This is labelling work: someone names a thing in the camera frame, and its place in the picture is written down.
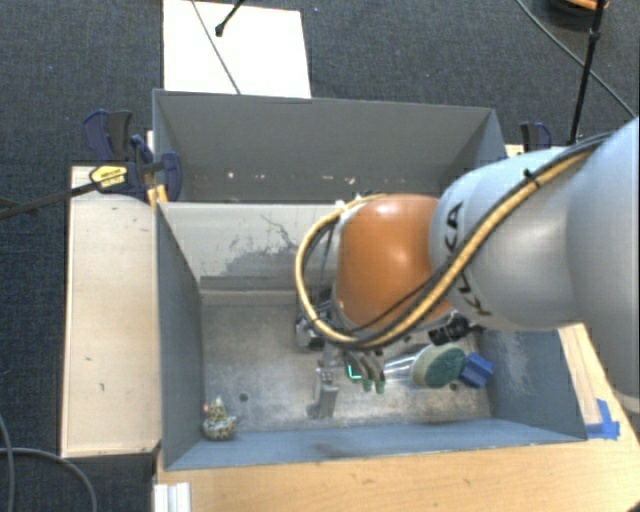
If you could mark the patterned toy duck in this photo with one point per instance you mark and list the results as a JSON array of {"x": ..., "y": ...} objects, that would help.
[{"x": 219, "y": 424}]

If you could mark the clear plastic bottle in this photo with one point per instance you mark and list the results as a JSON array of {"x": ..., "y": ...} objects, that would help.
[{"x": 399, "y": 367}]

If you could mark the blue block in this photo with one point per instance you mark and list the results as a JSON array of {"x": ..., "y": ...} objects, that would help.
[{"x": 476, "y": 371}]

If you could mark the pale wood flat board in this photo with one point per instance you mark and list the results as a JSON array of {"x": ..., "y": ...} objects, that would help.
[{"x": 112, "y": 325}]

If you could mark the grey metal bin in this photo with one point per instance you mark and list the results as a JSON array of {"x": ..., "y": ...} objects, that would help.
[{"x": 260, "y": 350}]

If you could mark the black cylinder on white bracket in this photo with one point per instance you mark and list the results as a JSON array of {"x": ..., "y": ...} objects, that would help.
[{"x": 450, "y": 331}]

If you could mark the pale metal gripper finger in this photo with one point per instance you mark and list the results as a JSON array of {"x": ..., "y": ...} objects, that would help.
[
  {"x": 317, "y": 388},
  {"x": 331, "y": 400}
]

